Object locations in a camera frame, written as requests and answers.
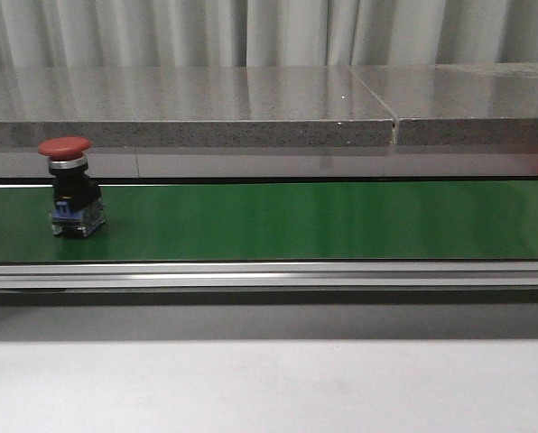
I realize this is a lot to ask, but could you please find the green conveyor belt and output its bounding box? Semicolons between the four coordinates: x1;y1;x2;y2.
0;180;538;263

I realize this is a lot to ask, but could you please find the aluminium conveyor side rail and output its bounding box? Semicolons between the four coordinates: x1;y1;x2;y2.
0;261;538;294

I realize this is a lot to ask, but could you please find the red push button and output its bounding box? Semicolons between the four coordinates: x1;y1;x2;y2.
39;136;106;238

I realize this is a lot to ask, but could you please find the grey stone slab right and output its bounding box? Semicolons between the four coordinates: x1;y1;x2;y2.
351;63;538;152

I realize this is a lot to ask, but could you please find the grey speckled stone slab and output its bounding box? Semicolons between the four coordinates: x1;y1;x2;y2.
0;67;393;149

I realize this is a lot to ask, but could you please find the white pleated curtain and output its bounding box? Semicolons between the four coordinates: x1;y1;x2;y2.
0;1;538;68

